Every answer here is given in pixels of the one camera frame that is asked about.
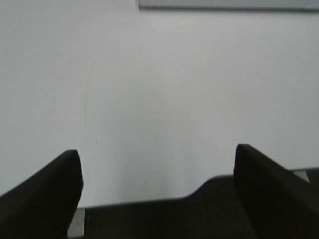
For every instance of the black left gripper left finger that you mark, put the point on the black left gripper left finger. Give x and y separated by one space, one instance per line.
42 206

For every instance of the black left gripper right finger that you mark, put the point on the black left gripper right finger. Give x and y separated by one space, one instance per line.
279 204

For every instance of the white microwave door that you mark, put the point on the white microwave door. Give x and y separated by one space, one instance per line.
232 4

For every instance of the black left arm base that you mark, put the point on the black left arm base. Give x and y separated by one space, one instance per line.
213 211

